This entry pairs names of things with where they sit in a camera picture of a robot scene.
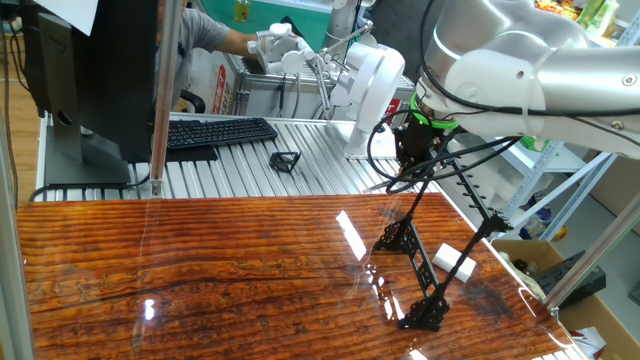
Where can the white metal shelf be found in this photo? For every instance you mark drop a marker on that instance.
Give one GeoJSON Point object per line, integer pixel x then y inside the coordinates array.
{"type": "Point", "coordinates": [565, 165]}

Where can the black tablet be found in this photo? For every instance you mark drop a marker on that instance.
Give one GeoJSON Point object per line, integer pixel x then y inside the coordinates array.
{"type": "Point", "coordinates": [294, 22]}

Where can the black desk pad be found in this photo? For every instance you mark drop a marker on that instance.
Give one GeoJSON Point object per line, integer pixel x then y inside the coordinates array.
{"type": "Point", "coordinates": [192, 154]}

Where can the pale green plastic bottle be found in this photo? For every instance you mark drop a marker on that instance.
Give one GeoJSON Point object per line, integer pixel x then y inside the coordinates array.
{"type": "Point", "coordinates": [607, 17]}

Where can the person in grey shirt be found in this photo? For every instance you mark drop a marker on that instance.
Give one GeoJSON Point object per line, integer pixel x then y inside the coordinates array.
{"type": "Point", "coordinates": [200, 32]}

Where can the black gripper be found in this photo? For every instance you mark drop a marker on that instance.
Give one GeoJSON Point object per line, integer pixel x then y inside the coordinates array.
{"type": "Point", "coordinates": [415, 142]}

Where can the wood grain table mat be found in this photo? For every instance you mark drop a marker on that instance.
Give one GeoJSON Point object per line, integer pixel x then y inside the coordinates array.
{"type": "Point", "coordinates": [200, 300]}

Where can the aluminium frame post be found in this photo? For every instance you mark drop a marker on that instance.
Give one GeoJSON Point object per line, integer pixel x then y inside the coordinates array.
{"type": "Point", "coordinates": [15, 275]}
{"type": "Point", "coordinates": [164, 100]}
{"type": "Point", "coordinates": [595, 250]}

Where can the white foam block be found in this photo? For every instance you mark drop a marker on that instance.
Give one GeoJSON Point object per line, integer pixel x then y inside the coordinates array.
{"type": "Point", "coordinates": [450, 260]}

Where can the cardboard box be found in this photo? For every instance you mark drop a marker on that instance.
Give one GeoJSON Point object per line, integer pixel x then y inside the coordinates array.
{"type": "Point", "coordinates": [530, 250]}

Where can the thin black pen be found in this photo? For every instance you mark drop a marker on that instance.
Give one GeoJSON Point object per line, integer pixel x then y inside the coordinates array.
{"type": "Point", "coordinates": [377, 187]}

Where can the white articulated device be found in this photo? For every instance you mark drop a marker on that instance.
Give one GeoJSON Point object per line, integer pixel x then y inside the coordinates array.
{"type": "Point", "coordinates": [280, 47]}

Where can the small black folding stand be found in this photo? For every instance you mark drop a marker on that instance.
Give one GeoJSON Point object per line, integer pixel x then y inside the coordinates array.
{"type": "Point", "coordinates": [285, 161]}

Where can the green board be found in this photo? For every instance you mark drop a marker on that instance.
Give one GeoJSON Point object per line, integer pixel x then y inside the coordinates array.
{"type": "Point", "coordinates": [220, 15]}

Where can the dark grey panel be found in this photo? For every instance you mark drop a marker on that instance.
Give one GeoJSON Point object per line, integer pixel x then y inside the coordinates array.
{"type": "Point", "coordinates": [395, 20]}

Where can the black chair armrest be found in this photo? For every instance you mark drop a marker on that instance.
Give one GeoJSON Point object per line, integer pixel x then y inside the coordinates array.
{"type": "Point", "coordinates": [192, 100]}

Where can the black keyboard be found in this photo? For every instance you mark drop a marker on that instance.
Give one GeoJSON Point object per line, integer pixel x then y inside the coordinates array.
{"type": "Point", "coordinates": [220, 132]}

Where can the green plastic bag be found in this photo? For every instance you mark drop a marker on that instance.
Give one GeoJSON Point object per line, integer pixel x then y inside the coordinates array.
{"type": "Point", "coordinates": [534, 144]}

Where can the yellow drink bottle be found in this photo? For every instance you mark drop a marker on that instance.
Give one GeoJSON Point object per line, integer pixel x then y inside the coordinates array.
{"type": "Point", "coordinates": [242, 10]}

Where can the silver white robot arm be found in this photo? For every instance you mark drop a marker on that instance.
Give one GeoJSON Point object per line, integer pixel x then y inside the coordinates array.
{"type": "Point", "coordinates": [550, 75]}

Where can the white paper sheet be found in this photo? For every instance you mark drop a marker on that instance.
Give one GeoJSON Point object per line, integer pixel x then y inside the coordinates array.
{"type": "Point", "coordinates": [65, 12]}

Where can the black plastic case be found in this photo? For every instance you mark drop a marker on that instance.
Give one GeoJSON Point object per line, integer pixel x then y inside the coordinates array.
{"type": "Point", "coordinates": [570, 280]}

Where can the bare forearm of operator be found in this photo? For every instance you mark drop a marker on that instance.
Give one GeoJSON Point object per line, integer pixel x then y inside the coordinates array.
{"type": "Point", "coordinates": [240, 45]}

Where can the black pen rack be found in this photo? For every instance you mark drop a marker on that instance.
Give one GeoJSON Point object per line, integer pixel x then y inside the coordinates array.
{"type": "Point", "coordinates": [425, 315]}

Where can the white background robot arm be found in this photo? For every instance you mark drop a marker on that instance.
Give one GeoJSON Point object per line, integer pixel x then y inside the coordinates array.
{"type": "Point", "coordinates": [372, 80]}

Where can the black computer monitor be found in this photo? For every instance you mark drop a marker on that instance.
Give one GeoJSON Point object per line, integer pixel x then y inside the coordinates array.
{"type": "Point", "coordinates": [115, 75]}

